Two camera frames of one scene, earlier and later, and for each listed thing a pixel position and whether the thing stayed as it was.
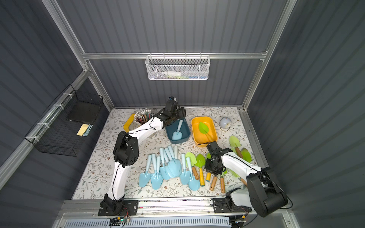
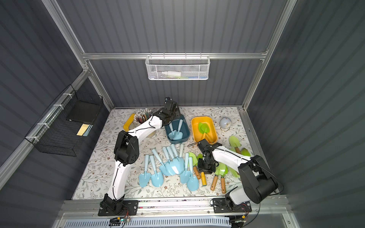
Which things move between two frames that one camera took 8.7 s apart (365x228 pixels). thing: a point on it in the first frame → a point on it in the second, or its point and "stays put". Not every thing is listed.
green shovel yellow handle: x=200 y=163 stays put
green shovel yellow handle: x=208 y=175 → x=204 y=128
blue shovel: x=177 y=135 stays put
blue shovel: x=144 y=178 stays put
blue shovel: x=163 y=172 → x=171 y=135
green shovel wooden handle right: x=222 y=182 stays put
